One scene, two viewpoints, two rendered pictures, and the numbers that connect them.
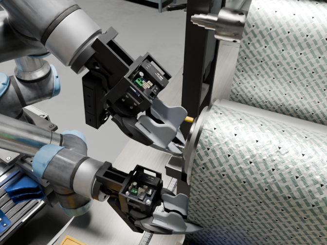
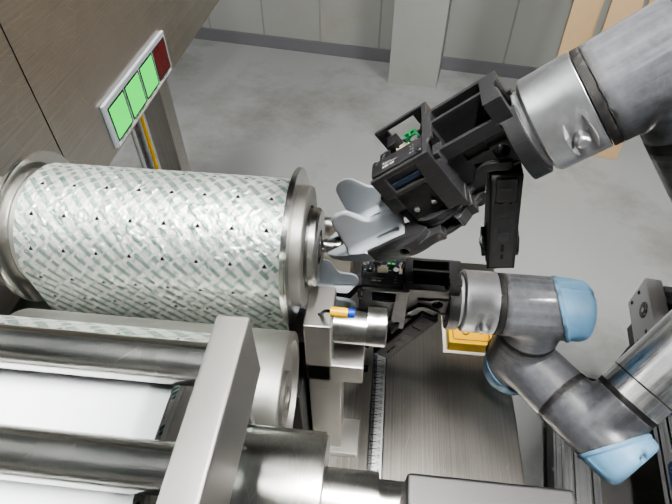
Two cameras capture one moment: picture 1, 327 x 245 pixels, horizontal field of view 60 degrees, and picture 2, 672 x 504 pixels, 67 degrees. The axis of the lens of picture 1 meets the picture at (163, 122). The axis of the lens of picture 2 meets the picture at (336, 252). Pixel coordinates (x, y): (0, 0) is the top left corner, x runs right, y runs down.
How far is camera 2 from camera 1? 0.65 m
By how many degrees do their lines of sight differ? 88
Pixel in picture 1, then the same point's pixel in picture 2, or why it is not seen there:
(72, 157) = (524, 290)
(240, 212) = not seen: hidden behind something
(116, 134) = not seen: outside the picture
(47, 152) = (571, 287)
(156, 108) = (389, 223)
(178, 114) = (346, 223)
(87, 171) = (480, 276)
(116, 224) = (436, 394)
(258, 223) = not seen: hidden behind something
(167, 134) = (351, 193)
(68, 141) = (609, 407)
